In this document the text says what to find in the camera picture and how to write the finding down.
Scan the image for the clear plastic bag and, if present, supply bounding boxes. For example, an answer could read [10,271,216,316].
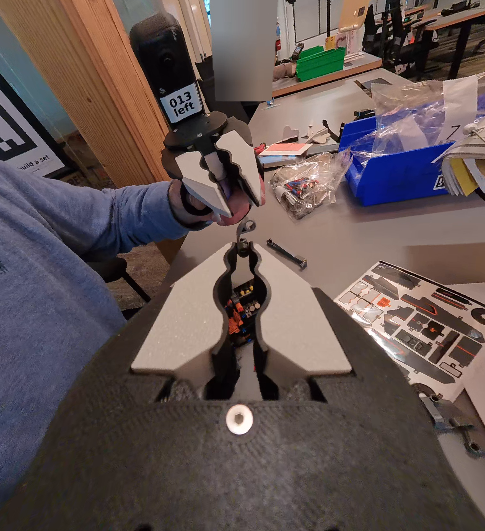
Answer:
[369,75,485,166]

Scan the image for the dark grey lego bracket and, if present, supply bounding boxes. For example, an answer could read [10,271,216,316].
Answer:
[421,392,485,459]

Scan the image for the white foam cutouts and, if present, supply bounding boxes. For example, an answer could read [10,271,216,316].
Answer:
[282,124,338,146]

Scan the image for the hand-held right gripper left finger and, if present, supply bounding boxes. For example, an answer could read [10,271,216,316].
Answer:
[130,242,238,401]

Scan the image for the tan cardboard board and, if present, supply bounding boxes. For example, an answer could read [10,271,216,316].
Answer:
[337,0,372,34]

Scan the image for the partly built lego car chassis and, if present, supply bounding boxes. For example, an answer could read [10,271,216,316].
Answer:
[224,280,264,347]

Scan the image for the person's left forearm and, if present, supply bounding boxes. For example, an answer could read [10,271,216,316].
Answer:
[76,180,212,262]

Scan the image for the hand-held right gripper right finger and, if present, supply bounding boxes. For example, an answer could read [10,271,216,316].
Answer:
[247,242,354,401]

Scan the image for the small grey lego connector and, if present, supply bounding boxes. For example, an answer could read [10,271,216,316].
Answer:
[235,219,257,260]

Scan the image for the plastic bag of lego parts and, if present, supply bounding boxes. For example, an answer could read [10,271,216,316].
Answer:
[268,150,354,221]

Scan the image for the black office chair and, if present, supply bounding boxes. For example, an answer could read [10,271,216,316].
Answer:
[385,8,439,77]

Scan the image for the black-white framed poster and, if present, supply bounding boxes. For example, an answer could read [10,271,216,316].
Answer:
[0,46,74,180]

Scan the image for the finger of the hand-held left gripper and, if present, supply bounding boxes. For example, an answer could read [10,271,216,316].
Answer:
[174,151,234,225]
[215,130,264,208]

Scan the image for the lego instruction booklet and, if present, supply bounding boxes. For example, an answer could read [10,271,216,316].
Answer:
[431,68,485,197]

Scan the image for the pink paper card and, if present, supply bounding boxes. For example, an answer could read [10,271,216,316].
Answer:
[259,143,313,157]

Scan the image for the black stool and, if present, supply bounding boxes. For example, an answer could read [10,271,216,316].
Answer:
[87,256,152,309]

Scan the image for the person's left hand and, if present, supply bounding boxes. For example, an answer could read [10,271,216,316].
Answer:
[168,174,265,227]

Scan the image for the lego sticker sheet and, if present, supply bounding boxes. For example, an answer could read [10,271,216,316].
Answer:
[334,261,485,401]

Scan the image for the blue plastic bin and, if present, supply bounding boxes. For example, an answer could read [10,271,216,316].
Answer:
[338,115,475,208]

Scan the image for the wooden pillar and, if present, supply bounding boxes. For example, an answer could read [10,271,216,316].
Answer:
[0,0,187,266]

